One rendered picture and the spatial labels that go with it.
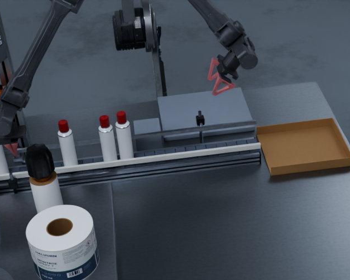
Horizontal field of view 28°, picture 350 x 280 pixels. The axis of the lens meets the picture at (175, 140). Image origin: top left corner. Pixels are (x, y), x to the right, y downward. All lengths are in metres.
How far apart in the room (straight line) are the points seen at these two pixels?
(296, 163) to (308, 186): 0.13
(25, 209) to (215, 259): 0.68
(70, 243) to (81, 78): 2.92
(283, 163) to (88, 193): 0.72
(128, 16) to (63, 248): 1.14
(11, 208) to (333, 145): 1.20
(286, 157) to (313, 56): 2.40
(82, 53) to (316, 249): 3.28
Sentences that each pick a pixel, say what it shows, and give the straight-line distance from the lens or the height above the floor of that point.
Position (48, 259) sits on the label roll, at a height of 0.99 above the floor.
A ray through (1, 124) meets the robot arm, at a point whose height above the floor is 1.20.
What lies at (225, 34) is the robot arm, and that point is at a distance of 2.28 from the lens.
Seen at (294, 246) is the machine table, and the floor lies 0.83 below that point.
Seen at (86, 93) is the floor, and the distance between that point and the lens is 4.70.
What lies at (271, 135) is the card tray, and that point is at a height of 0.83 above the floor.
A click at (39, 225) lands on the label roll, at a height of 1.02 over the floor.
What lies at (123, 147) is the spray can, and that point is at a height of 0.95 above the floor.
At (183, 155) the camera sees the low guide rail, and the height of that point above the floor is 0.91.
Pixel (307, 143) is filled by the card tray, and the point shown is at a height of 0.83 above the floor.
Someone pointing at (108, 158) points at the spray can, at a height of 0.93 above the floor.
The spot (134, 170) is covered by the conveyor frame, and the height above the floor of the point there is 0.87.
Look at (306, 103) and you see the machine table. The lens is 2.93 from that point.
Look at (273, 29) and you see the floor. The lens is 5.33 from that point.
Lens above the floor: 2.42
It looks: 36 degrees down
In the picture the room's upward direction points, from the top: 5 degrees counter-clockwise
